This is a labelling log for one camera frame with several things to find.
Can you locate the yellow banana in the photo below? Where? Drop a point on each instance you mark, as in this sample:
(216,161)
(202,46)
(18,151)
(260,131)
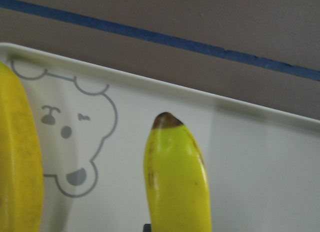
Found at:
(21,177)
(176,181)

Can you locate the white bear tray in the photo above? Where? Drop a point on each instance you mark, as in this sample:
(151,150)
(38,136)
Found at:
(113,144)

